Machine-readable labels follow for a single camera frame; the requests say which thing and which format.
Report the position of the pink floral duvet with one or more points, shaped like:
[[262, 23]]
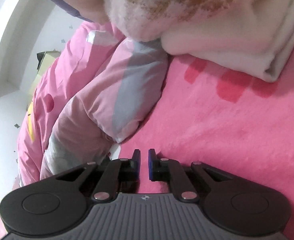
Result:
[[74, 80]]

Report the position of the pale pink folded blanket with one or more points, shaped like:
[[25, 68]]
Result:
[[91, 7]]

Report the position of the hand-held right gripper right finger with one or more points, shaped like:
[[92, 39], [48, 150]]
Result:
[[151, 165]]

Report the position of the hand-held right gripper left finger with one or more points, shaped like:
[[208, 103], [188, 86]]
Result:
[[136, 165]]

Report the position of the pink plush bed blanket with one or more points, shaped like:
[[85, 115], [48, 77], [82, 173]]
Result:
[[224, 130]]

